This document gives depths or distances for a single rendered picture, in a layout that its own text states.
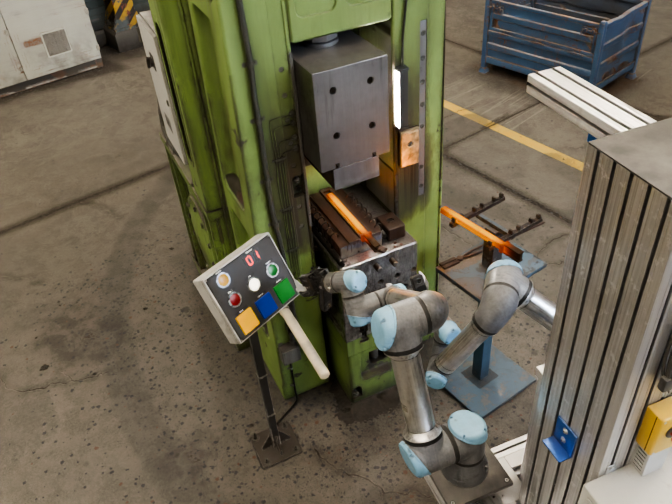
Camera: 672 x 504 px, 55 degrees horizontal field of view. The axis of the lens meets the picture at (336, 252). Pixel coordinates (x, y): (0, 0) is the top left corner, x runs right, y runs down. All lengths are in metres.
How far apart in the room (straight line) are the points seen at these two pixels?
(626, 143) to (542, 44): 4.83
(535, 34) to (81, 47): 4.55
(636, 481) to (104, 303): 3.31
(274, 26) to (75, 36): 5.32
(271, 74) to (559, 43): 4.03
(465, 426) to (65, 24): 6.29
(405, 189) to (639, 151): 1.72
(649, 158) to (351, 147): 1.40
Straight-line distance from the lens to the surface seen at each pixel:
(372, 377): 3.32
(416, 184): 2.97
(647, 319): 1.39
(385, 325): 1.79
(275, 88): 2.44
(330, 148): 2.47
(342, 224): 2.86
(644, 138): 1.41
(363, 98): 2.45
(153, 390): 3.69
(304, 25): 2.41
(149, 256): 4.57
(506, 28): 6.39
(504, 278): 2.14
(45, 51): 7.52
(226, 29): 2.32
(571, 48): 6.06
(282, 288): 2.52
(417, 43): 2.67
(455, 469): 2.15
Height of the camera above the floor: 2.69
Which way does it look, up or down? 39 degrees down
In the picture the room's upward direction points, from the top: 5 degrees counter-clockwise
